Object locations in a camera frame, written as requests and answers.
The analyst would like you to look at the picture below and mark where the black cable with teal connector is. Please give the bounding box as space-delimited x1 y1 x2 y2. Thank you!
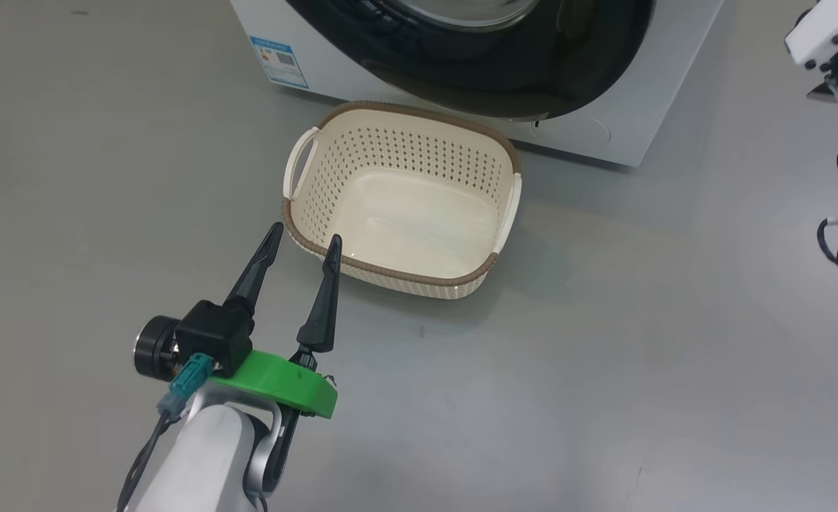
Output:
115 353 215 512

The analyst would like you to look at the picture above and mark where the cream perforated laundry basket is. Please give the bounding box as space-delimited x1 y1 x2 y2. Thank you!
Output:
282 100 523 300

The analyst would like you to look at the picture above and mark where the black round glass washer door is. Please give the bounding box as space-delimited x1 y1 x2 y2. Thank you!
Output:
285 0 656 122

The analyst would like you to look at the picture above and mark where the white front-load washing machine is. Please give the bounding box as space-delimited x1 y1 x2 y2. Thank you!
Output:
230 0 726 168

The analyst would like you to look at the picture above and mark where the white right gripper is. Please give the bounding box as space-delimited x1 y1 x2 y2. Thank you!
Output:
784 0 838 72

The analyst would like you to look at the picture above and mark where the blue energy label sticker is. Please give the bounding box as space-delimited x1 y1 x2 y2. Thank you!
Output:
249 36 309 90

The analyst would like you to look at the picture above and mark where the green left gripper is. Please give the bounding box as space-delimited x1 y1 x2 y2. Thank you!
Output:
209 222 343 419

